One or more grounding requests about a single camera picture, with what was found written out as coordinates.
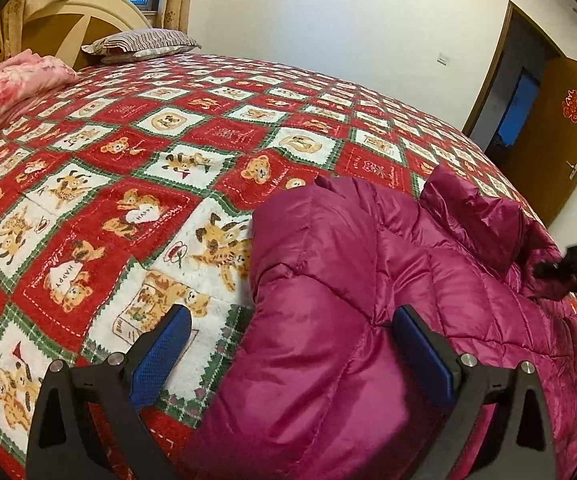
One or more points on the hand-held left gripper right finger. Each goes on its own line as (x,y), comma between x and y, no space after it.
(426,355)

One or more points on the striped pillow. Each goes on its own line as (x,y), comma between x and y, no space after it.
(143,42)

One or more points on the wooden headboard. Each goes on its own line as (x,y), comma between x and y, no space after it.
(68,25)

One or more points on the white wall switch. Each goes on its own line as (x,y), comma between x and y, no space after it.
(444,59)

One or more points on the magenta down jacket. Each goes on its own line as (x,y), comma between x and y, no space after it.
(318,270)

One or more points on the pink floral quilt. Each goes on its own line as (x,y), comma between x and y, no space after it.
(8,85)

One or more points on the wooden door frame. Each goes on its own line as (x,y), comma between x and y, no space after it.
(488,80)

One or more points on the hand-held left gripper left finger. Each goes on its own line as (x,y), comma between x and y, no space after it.
(161,355)

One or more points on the red door decoration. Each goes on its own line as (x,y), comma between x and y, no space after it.
(574,105)

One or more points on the red checked bear bedspread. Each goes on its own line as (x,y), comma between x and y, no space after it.
(118,160)

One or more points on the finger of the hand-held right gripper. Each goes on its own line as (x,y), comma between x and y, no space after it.
(575,265)

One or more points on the wooden door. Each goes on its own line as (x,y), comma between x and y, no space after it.
(558,150)

